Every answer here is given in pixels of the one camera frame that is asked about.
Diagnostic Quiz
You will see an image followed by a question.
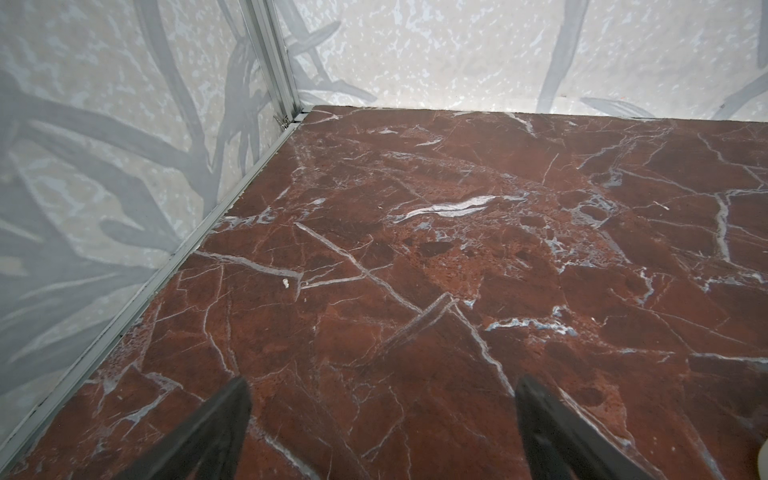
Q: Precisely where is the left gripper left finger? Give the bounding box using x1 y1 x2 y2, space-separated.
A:
116 377 252 479

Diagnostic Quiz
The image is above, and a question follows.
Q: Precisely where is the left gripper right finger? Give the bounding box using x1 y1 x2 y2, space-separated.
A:
515 375 650 480

